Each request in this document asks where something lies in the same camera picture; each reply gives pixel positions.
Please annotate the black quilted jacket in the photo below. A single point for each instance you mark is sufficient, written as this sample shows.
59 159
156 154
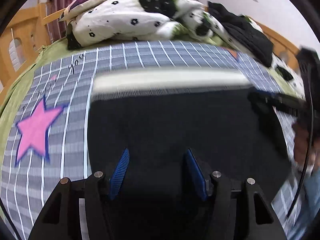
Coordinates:
242 31

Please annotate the white floral strawberry quilt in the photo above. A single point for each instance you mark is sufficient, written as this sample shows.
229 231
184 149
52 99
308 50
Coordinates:
202 27

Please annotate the white strawberry print pillow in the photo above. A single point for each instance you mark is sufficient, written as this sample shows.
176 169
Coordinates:
287 75

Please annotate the green fleece blanket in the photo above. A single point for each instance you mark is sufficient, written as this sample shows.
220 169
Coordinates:
56 62

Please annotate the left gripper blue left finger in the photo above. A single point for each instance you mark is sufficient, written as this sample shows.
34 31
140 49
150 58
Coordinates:
60 216

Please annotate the blue grid bed sheet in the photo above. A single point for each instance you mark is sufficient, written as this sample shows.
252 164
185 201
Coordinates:
26 184

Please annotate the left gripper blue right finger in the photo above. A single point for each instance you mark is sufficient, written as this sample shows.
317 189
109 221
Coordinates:
234 209

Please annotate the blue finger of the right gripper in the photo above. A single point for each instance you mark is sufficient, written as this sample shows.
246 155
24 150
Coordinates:
282 102

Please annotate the black pants with white stripe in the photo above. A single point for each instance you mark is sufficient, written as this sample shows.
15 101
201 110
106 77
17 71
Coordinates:
159 114

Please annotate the person's right hand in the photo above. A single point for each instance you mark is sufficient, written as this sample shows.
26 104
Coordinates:
301 145

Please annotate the wooden bed frame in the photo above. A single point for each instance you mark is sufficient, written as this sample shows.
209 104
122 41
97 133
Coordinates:
25 43

